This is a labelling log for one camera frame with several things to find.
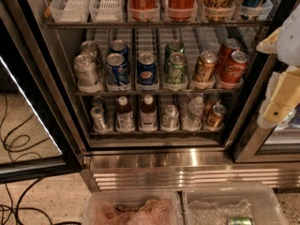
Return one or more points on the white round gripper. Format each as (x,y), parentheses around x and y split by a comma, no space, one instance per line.
(290,44)

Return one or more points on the orange LaCroix can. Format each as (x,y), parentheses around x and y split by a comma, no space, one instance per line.
(204,67)

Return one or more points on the front red Coca-Cola can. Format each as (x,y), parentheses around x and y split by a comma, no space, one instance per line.
(234,68)

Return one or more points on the rear red Coca-Cola can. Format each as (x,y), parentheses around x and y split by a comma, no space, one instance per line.
(229,46)

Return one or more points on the front orange can bottom shelf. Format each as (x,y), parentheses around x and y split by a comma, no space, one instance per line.
(215,116)

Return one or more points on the front green soda can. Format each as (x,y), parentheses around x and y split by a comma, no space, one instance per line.
(176,68)

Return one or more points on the green soda can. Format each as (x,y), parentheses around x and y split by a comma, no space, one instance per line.
(176,68)
(174,46)

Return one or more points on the rear green soda can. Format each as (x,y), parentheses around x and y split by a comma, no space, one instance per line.
(174,46)

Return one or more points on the stainless steel fridge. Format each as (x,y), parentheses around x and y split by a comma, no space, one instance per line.
(179,159)

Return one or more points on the silver can bottom shelf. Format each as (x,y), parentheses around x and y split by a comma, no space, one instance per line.
(170,116)

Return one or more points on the green can in bin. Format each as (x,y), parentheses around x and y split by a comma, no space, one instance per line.
(240,221)

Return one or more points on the rear blue Pepsi can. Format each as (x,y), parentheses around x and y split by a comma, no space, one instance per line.
(121,47)

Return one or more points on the front blue striped Pepsi can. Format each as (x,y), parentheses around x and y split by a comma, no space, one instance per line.
(117,69)

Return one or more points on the rear slim silver can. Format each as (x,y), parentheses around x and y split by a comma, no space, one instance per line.
(98,101)

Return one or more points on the slim silver can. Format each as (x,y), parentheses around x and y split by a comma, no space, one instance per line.
(100,118)
(98,101)

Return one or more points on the front slim silver can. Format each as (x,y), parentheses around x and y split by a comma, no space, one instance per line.
(100,118)

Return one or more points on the rear white silver can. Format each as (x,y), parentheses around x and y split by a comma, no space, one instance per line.
(90,47)

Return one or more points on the white silver can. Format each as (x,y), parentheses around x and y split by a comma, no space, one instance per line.
(86,70)
(90,47)

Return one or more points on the front white silver can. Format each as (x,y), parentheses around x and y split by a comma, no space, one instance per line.
(86,70)

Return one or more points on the open fridge glass door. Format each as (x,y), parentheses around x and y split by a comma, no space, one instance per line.
(38,136)

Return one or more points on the clear water bottle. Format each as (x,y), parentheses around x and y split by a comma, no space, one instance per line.
(192,120)

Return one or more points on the right brown tea bottle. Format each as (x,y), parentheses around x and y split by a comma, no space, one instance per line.
(148,117)

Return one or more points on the brown tea bottle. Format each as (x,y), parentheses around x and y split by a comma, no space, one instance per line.
(148,117)
(124,112)

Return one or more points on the right clear plastic bin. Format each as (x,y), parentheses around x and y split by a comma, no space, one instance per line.
(265,206)

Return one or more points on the clear plastic bin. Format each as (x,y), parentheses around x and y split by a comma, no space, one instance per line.
(265,206)
(130,199)

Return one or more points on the left brown tea bottle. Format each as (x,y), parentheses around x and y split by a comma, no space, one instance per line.
(124,112)

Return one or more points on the clear bubble wrap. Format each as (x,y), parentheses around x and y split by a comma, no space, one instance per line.
(217,213)

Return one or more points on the pink bubble wrap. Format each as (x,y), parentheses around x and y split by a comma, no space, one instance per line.
(153,212)

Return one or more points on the left clear plastic bin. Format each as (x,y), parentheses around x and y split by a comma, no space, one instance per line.
(130,199)

